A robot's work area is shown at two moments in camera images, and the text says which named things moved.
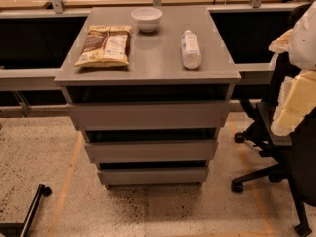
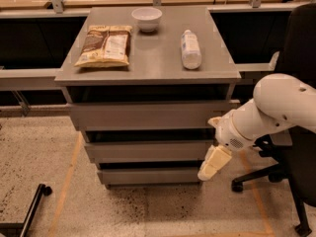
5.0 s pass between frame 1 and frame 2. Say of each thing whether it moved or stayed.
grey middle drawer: stayed
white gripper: moved
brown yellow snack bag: stayed
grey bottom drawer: stayed
